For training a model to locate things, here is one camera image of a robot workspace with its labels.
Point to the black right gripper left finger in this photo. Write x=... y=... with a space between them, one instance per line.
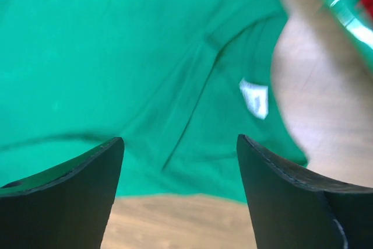
x=65 y=206

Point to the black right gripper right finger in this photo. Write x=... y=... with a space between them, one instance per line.
x=292 y=207

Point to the green t shirt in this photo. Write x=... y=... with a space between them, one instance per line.
x=178 y=80

